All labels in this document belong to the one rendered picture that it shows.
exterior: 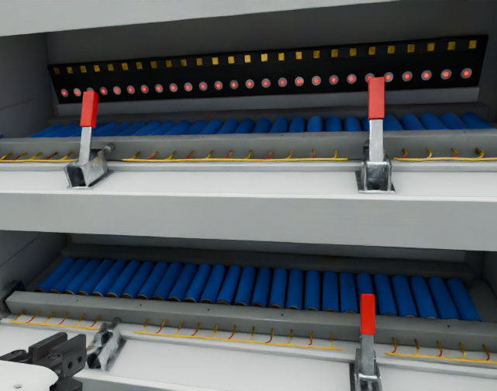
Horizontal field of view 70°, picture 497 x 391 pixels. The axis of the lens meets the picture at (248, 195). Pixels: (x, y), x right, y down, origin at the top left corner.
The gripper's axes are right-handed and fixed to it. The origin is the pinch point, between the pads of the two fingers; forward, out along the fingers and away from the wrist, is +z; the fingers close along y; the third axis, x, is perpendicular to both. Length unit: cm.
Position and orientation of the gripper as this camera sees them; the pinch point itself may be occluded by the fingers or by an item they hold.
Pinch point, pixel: (57, 358)
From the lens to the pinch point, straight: 37.9
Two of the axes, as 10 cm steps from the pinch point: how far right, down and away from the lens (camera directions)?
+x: 0.2, -10.0, 0.4
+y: 9.8, 0.1, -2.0
